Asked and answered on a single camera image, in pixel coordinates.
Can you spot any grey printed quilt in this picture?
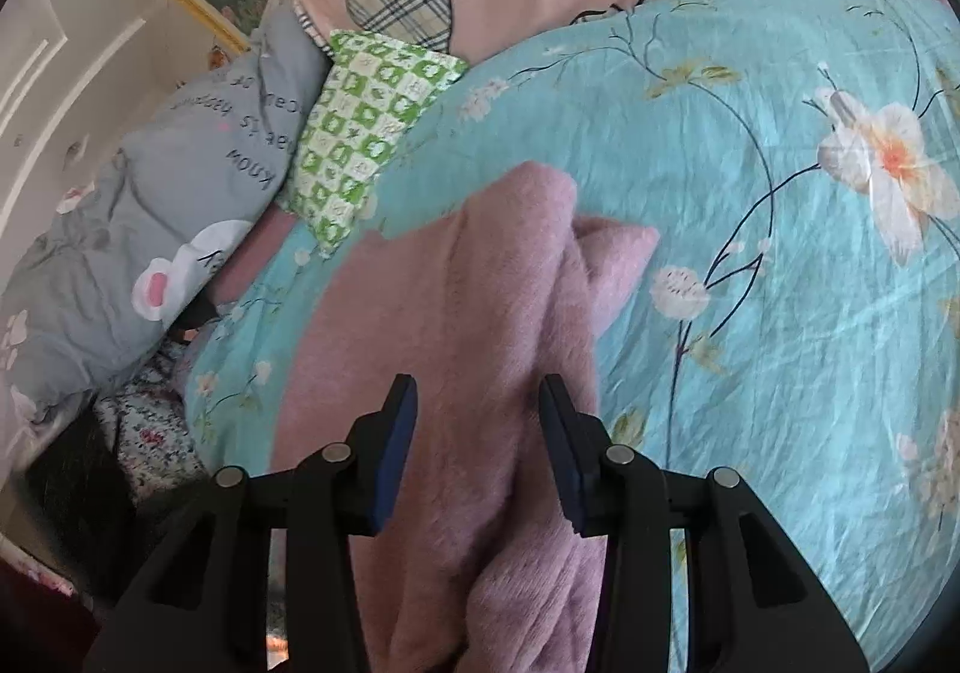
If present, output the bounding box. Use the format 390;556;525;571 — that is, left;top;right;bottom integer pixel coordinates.
0;5;335;419

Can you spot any small-flower print cloth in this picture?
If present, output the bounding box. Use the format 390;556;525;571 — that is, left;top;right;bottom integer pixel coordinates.
94;343;215;501

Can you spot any dark cloth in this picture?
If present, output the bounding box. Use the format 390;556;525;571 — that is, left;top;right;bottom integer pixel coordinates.
15;410;196;606

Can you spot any plain pink pillow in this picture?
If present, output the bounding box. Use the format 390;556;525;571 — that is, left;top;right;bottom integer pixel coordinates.
214;212;305;314

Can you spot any teal floral bedsheet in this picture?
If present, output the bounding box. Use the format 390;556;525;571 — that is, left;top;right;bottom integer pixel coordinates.
180;0;960;673

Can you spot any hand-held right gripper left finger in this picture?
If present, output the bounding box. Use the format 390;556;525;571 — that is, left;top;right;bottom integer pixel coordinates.
82;373;419;673

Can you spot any pink knitted sweater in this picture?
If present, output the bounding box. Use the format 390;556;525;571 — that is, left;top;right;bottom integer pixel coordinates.
266;159;695;673

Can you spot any green checkered pillow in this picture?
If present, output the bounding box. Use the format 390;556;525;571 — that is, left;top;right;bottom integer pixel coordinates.
279;28;470;258

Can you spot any white panelled wardrobe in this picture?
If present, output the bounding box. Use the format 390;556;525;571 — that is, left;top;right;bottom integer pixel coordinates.
0;0;248;269

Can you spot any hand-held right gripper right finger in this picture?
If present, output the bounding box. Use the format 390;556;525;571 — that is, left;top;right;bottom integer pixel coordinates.
538;373;875;673

